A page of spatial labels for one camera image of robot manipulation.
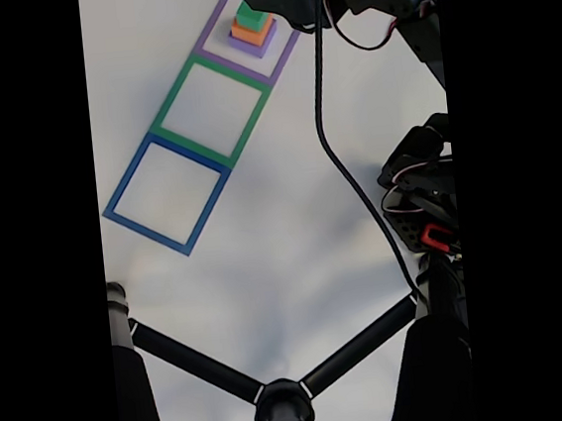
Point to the purple square frame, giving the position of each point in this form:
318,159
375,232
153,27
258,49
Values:
215,19

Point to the green square frame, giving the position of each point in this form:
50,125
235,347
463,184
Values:
173,94

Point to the red clamp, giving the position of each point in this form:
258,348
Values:
433,238

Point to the large purple block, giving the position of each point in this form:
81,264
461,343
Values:
267,42

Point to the black tripod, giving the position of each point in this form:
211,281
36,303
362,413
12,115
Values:
282,409

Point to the orange block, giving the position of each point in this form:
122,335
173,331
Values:
244,34

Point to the blue square frame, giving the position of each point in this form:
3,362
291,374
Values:
129,175

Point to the green block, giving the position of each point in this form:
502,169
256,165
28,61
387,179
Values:
252,19

